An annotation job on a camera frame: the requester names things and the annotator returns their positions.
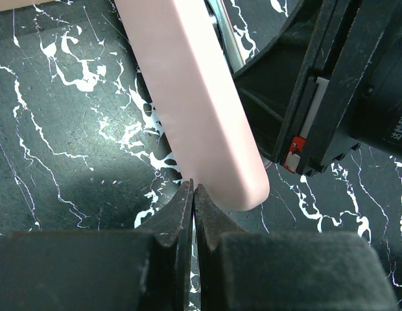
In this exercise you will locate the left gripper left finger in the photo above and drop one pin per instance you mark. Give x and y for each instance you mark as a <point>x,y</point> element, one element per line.
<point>146,268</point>

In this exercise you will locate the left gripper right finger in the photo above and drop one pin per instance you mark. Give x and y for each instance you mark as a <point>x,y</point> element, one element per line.
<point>291,270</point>

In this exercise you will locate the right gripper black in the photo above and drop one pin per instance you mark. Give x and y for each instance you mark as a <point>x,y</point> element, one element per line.
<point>329,81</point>

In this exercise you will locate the pink glasses case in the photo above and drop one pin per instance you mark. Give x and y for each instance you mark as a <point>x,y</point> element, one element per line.
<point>193,92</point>

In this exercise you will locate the orange desk organizer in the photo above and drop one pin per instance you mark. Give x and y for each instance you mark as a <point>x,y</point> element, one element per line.
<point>12,4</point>

